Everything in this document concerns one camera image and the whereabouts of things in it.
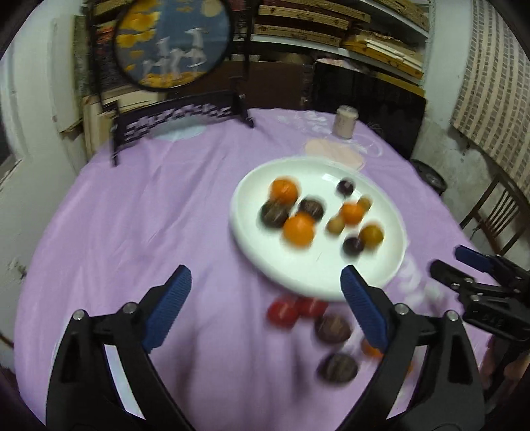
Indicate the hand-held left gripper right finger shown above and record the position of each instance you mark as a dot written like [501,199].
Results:
[366,308]

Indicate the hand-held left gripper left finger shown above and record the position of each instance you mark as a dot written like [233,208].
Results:
[167,308]

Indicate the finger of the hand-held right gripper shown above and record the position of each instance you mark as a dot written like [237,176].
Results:
[474,257]
[449,275]

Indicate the dark water chestnut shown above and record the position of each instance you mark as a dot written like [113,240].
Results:
[273,214]
[332,327]
[310,208]
[337,369]

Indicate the red cherry tomato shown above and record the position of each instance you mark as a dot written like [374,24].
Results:
[283,313]
[311,306]

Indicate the dark red cherry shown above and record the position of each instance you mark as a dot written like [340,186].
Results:
[345,187]
[353,246]

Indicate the greenish yellow small mandarin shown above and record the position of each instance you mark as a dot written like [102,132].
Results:
[371,235]

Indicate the large orange mandarin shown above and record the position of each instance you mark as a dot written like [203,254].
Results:
[298,229]

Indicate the white oval plate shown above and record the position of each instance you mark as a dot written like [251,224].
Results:
[269,257]

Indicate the person's right hand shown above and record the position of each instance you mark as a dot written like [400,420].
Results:
[513,368]

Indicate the brown slatted wooden chair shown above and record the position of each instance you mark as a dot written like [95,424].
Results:
[497,211]

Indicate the purple printed tablecloth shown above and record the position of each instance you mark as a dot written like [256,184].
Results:
[157,215]

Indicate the checkered beige curtain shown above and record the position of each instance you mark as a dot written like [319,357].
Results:
[492,83]

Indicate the pale drink can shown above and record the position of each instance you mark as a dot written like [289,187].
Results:
[345,122]

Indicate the black flat panel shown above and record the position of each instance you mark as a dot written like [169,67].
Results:
[372,99]

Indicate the wooden framed panel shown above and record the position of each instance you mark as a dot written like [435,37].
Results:
[97,124]

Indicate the white framed window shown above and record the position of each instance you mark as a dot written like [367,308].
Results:
[6,157]

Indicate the dark brown wooden board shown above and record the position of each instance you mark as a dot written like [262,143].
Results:
[277,85]

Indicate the white leaning board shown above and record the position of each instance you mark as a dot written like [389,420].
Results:
[66,83]

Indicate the patterned fabric boxes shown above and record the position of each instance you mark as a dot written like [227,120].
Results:
[103,66]

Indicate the round deer screen black stand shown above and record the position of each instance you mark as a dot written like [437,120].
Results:
[174,41]

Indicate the stack of flat wooden boxes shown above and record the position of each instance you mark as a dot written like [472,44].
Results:
[323,25]

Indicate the white wall shelf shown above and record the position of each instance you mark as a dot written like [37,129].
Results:
[298,44]

